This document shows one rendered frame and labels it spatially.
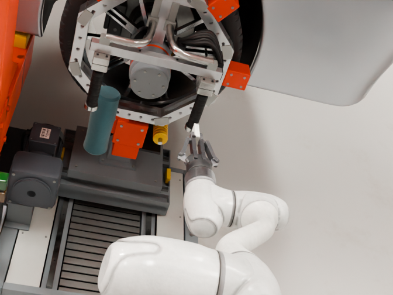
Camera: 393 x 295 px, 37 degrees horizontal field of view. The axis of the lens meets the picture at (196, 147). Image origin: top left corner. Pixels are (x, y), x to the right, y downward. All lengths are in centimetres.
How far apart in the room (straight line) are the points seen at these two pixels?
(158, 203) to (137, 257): 156
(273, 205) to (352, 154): 211
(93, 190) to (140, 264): 154
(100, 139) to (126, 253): 117
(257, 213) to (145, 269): 61
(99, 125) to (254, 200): 74
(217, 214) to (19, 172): 89
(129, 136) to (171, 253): 130
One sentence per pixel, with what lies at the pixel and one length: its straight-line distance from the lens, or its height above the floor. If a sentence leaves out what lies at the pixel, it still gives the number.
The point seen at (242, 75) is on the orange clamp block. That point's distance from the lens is 214.
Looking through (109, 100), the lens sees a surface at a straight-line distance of 205.
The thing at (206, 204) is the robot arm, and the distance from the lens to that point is 156.
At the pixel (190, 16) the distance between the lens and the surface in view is 230.
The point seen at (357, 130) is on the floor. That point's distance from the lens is 392.
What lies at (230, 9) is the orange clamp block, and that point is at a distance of 201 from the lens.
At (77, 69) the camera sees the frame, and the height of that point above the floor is 75.
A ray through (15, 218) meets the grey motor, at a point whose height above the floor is 11.
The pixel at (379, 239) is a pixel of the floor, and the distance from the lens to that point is 321.
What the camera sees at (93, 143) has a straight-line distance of 217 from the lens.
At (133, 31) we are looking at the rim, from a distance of 216.
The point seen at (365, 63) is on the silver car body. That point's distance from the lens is 240.
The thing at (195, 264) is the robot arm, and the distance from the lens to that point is 102.
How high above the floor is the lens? 192
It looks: 37 degrees down
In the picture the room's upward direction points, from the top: 21 degrees clockwise
